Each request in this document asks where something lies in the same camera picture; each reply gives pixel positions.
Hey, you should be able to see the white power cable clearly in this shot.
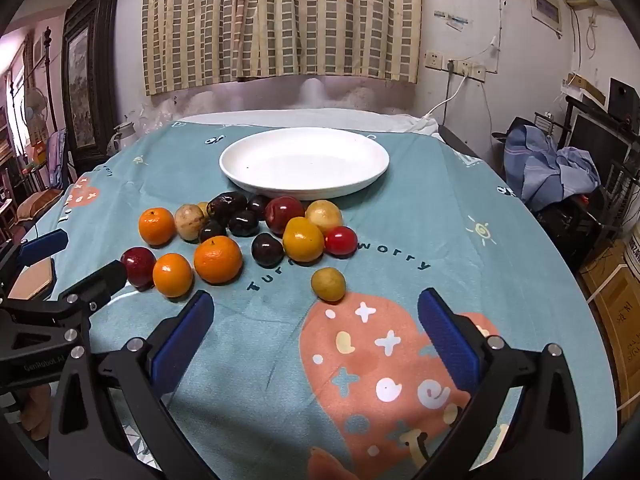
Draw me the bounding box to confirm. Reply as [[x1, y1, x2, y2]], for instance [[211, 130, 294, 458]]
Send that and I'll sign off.
[[422, 62, 471, 121]]

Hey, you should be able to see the standing fan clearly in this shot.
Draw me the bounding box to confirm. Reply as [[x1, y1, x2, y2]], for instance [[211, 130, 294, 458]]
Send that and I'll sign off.
[[22, 87, 51, 127]]

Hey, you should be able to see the white bed sheet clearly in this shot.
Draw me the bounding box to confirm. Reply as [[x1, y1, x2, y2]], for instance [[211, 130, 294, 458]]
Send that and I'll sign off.
[[175, 108, 441, 137]]

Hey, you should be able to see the red plum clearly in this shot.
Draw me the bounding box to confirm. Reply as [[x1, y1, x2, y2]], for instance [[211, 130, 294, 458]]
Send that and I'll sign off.
[[120, 247, 157, 291]]

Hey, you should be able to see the small yellow-green fruit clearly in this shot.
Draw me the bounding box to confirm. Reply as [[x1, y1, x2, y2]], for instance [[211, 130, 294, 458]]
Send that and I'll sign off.
[[311, 267, 347, 303]]

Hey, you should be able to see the black speaker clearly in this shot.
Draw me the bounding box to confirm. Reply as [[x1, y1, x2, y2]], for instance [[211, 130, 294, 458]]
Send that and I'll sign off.
[[607, 77, 640, 121]]

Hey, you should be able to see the dark framed painting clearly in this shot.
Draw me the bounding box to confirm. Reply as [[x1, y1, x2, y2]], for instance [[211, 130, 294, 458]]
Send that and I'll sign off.
[[61, 0, 122, 161]]

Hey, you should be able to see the brown cushion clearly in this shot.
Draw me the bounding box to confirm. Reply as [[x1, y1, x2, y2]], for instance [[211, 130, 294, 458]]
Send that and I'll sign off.
[[17, 192, 63, 221]]

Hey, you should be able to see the yellow-orange persimmon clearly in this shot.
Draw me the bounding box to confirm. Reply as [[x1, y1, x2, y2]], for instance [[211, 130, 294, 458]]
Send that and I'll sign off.
[[282, 216, 325, 264]]

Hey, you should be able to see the large yellow round fruit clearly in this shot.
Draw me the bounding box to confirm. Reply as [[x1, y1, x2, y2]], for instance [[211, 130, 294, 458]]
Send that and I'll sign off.
[[305, 200, 344, 233]]

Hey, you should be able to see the cardboard box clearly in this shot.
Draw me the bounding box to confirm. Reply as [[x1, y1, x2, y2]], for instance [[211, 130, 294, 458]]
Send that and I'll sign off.
[[580, 240, 640, 411]]

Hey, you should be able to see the teal printed tablecloth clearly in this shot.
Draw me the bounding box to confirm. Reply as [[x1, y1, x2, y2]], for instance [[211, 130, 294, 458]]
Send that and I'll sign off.
[[7, 120, 618, 480]]

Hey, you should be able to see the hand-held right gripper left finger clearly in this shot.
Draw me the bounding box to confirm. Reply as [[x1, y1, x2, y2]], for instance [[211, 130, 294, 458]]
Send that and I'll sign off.
[[47, 290, 221, 480]]

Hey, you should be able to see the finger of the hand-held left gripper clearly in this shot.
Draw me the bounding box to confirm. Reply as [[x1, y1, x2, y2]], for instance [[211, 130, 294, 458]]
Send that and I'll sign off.
[[0, 228, 69, 286], [0, 260, 129, 332]]

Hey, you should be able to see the white double wall socket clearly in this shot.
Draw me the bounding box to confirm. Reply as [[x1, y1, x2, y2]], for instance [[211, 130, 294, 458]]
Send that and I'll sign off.
[[447, 60, 487, 82]]

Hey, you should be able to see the pale speckled round fruit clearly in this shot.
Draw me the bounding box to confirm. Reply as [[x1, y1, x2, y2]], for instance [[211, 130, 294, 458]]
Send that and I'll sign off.
[[174, 203, 206, 242]]

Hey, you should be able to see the orange tangerine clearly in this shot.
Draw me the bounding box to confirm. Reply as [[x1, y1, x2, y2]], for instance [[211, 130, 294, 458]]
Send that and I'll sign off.
[[194, 235, 244, 285], [152, 253, 194, 298], [138, 207, 177, 247]]

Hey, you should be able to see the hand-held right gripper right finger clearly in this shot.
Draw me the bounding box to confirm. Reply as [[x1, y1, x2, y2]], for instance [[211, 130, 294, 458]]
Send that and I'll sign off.
[[410, 287, 586, 480]]

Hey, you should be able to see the small shiny red fruit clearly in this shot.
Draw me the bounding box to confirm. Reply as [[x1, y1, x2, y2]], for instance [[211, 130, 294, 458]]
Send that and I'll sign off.
[[324, 226, 359, 257]]

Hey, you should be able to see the tan flat board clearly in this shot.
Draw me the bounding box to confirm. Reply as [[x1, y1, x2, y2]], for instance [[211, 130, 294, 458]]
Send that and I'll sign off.
[[9, 259, 56, 301]]

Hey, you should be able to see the checked beige curtain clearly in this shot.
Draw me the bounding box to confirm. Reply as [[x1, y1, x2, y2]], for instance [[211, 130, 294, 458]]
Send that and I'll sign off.
[[142, 0, 423, 97]]

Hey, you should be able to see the white plate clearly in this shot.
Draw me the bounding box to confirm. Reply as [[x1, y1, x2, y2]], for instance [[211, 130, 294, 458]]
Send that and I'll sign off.
[[219, 127, 390, 200]]

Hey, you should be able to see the blue clothes pile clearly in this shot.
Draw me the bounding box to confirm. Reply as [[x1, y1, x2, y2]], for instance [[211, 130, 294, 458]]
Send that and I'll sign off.
[[504, 122, 601, 212]]

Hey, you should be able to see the white kettle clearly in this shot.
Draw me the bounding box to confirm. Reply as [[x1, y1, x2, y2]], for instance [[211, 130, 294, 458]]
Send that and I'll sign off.
[[107, 121, 138, 154]]

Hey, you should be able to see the large red apple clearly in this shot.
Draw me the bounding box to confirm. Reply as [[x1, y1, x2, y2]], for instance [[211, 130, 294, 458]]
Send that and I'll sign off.
[[264, 196, 306, 237]]

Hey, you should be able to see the white wall panel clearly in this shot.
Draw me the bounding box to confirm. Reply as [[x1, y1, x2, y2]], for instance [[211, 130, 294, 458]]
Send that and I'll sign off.
[[530, 0, 563, 38]]

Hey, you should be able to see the dark wrinkled passion fruit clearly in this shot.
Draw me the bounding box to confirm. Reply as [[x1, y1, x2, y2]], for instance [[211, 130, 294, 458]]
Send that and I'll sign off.
[[206, 192, 248, 223]]

